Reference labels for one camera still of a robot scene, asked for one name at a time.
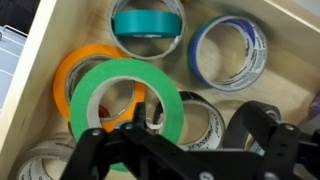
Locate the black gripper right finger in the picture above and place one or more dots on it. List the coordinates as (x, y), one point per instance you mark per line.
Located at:
(286, 143)

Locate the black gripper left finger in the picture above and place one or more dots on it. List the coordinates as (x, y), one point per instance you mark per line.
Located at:
(86, 150)

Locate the green masking tape roll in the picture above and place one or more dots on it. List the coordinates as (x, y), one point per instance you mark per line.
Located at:
(126, 68)

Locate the grey clear tape roll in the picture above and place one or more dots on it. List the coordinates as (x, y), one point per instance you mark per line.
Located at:
(50, 145)

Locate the open wooden drawer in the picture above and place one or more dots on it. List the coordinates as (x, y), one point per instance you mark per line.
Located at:
(290, 83)

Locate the black silver printed tape roll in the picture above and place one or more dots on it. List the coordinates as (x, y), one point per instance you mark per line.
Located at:
(216, 126)

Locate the orange tape roll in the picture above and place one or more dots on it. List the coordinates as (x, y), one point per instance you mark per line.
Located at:
(63, 80)

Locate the blue white tape roll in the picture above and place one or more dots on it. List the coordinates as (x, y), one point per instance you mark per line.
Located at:
(258, 53)

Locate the grey roll holding teal tape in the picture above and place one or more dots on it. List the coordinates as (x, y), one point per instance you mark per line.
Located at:
(146, 55)

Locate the purple object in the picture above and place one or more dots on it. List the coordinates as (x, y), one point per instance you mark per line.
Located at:
(315, 106)

